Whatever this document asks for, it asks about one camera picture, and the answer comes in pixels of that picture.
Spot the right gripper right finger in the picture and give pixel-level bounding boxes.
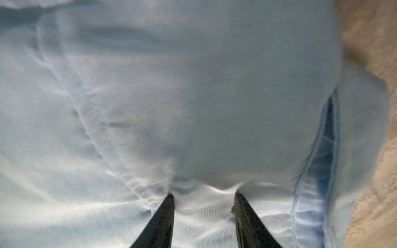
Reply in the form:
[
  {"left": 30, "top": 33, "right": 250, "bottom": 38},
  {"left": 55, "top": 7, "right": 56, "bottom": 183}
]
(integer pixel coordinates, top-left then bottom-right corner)
[{"left": 232, "top": 192, "right": 282, "bottom": 248}]

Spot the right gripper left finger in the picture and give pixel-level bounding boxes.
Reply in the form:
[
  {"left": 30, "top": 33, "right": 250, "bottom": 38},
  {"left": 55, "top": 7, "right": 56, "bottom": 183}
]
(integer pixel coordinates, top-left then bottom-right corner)
[{"left": 131, "top": 194, "right": 175, "bottom": 248}]

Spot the light blue long sleeve shirt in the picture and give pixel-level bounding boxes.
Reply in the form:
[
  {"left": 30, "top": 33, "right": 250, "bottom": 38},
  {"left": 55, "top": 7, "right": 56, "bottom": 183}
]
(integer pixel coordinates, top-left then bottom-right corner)
[{"left": 1, "top": 1, "right": 389, "bottom": 248}]

